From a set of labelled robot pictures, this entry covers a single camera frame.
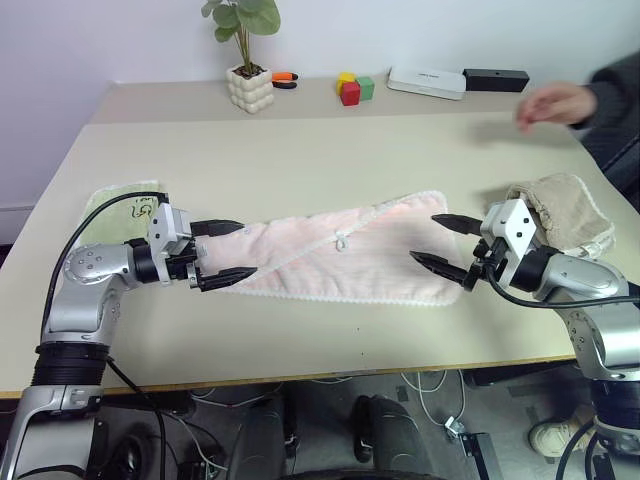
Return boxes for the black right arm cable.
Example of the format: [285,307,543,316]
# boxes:
[485,267,640,308]

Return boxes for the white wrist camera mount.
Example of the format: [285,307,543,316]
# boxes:
[146,202,196,284]
[479,198,540,287]

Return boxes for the black table leg frame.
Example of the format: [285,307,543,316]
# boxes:
[459,430,505,480]

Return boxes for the green leafy plant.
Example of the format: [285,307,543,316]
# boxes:
[201,0,282,77]

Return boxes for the black long box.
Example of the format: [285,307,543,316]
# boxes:
[462,68,531,93]

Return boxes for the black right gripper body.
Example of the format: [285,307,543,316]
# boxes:
[463,238,507,292]

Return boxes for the cream bubble plant pot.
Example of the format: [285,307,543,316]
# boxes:
[225,64,276,116]

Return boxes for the pink towel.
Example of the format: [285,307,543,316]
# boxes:
[194,188,462,308]

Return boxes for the white flat box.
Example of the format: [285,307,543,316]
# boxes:
[386,65,468,102]

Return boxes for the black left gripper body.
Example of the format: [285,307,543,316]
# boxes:
[167,219,214,294]

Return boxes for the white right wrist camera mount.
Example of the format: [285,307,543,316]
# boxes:
[479,198,540,287]

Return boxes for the green folded towel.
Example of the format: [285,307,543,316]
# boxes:
[81,178,169,250]

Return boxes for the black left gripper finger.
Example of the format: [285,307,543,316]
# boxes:
[198,268,259,294]
[193,218,247,240]

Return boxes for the white floor cable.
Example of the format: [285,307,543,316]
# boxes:
[397,369,469,436]

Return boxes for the beige folded towel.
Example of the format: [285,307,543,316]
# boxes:
[503,172,617,260]

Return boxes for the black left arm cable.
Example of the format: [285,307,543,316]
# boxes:
[42,192,169,480]

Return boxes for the dark rounded shape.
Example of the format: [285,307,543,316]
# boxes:
[351,393,436,480]
[232,394,301,480]

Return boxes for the person's bare hand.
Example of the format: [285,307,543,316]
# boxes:
[514,82,598,134]

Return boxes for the white shoe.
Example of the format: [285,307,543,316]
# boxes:
[528,418,597,459]

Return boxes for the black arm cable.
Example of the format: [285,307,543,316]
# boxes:
[42,192,169,480]
[485,267,640,308]

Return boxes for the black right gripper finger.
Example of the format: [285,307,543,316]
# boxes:
[430,213,485,236]
[408,250,474,288]

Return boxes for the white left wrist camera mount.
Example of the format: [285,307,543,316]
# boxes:
[146,202,196,284]

